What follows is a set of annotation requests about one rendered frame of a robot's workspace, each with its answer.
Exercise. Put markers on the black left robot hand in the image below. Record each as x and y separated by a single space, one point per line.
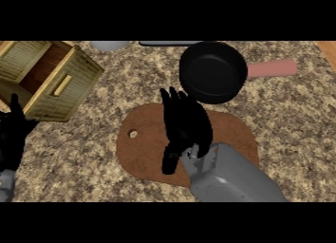
8 139

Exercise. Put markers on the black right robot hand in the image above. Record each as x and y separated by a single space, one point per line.
188 126

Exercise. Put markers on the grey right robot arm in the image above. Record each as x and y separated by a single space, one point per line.
232 177

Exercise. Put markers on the brown wooden cutting board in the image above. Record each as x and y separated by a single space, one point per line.
148 148

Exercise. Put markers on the dark grey flat appliance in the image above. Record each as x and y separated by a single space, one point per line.
169 43

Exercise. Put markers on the pale grey round object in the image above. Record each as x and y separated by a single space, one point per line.
110 45

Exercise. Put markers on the orange wooden panel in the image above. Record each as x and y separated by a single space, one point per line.
335 58

